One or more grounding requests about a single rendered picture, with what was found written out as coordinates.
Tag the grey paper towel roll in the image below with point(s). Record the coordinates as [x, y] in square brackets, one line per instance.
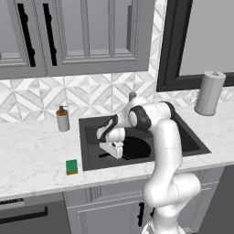
[209, 94]

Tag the grey dishwasher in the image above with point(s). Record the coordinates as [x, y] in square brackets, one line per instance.
[33, 222]

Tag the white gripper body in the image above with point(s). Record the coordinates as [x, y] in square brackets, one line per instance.
[113, 151]

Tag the grey soap dispenser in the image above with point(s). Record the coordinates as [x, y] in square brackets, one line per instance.
[63, 122]

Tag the grey lower cupboard door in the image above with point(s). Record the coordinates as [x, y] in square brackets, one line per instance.
[198, 210]
[106, 218]

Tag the black sink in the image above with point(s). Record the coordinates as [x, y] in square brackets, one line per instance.
[189, 143]

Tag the grey panel under sink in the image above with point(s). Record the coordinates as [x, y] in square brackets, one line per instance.
[106, 190]

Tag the grey narrow upper cupboard door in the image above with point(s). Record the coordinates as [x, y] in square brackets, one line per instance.
[12, 36]

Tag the black window frame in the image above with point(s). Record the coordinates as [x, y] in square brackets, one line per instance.
[170, 45]

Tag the black pan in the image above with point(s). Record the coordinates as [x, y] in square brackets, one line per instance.
[137, 147]

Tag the grey tap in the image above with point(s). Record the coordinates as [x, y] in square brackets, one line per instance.
[132, 97]

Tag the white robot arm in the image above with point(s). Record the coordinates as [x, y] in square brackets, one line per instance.
[166, 152]

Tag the grey wide upper cupboard door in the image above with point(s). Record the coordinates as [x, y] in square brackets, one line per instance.
[97, 30]

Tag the green sponge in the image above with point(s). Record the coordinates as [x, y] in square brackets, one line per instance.
[71, 166]

